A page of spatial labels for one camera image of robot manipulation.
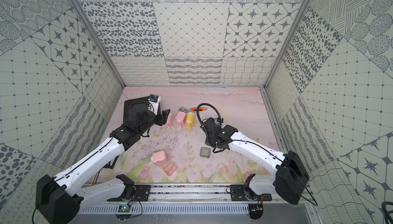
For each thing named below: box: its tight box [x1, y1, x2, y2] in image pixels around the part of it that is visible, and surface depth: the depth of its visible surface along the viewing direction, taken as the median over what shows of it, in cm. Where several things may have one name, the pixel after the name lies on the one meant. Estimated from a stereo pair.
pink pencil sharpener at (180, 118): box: [175, 110, 187, 130], surface depth 97 cm
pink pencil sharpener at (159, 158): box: [152, 150, 167, 166], surface depth 80 cm
